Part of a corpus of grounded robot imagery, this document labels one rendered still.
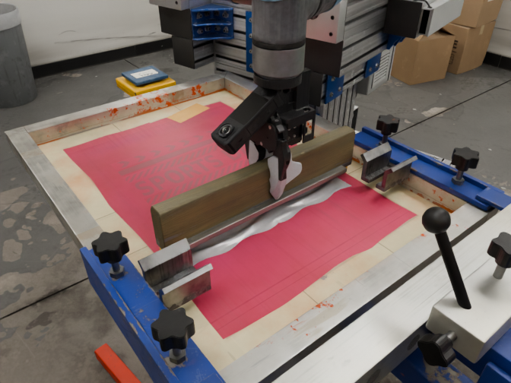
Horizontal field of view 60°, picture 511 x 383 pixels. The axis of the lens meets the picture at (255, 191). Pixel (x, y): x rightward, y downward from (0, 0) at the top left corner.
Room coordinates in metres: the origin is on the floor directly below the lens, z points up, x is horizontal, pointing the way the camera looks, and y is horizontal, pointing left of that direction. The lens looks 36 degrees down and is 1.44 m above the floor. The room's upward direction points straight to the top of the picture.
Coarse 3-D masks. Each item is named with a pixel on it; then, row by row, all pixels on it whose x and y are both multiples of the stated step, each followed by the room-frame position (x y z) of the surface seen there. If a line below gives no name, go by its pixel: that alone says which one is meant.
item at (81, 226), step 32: (160, 96) 1.03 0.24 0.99; (192, 96) 1.09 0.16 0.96; (32, 128) 0.86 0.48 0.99; (64, 128) 0.88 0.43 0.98; (320, 128) 0.86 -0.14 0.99; (32, 160) 0.73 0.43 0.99; (64, 192) 0.62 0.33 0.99; (416, 192) 0.67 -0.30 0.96; (448, 192) 0.62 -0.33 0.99; (64, 224) 0.56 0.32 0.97; (96, 224) 0.54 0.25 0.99; (480, 224) 0.55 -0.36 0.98; (416, 256) 0.46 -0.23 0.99; (352, 288) 0.40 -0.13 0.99; (384, 288) 0.40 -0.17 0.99; (320, 320) 0.35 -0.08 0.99; (352, 320) 0.36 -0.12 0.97; (256, 352) 0.31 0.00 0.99; (288, 352) 0.31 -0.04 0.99
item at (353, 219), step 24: (168, 120) 0.97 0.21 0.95; (192, 120) 0.97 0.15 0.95; (216, 120) 0.97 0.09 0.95; (336, 192) 0.67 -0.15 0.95; (360, 192) 0.67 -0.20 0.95; (312, 216) 0.60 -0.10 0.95; (336, 216) 0.60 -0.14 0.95; (360, 216) 0.60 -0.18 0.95; (384, 216) 0.60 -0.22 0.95; (408, 216) 0.60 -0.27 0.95; (312, 240) 0.54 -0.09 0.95; (336, 240) 0.54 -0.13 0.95; (360, 240) 0.54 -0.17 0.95; (336, 264) 0.48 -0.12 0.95
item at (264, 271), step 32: (96, 160) 0.78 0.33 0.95; (128, 192) 0.67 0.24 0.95; (128, 224) 0.58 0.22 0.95; (224, 256) 0.50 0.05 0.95; (256, 256) 0.50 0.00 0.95; (288, 256) 0.50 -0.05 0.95; (320, 256) 0.50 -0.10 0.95; (224, 288) 0.44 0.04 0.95; (256, 288) 0.44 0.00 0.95; (288, 288) 0.44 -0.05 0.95; (224, 320) 0.38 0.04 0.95; (256, 320) 0.38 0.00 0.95
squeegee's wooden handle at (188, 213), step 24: (312, 144) 0.67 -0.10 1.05; (336, 144) 0.70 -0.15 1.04; (264, 168) 0.60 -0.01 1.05; (312, 168) 0.66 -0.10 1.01; (192, 192) 0.53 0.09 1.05; (216, 192) 0.54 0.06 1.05; (240, 192) 0.57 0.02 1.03; (264, 192) 0.59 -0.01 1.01; (168, 216) 0.49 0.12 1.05; (192, 216) 0.51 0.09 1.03; (216, 216) 0.54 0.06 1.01; (168, 240) 0.48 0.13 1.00
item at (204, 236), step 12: (336, 168) 0.70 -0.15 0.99; (312, 180) 0.66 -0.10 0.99; (324, 180) 0.66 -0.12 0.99; (288, 192) 0.62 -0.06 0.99; (300, 192) 0.63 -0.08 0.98; (264, 204) 0.59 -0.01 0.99; (276, 204) 0.59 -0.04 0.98; (240, 216) 0.56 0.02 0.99; (252, 216) 0.56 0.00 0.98; (216, 228) 0.53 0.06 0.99; (228, 228) 0.53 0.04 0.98; (192, 240) 0.50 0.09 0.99; (204, 240) 0.51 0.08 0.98
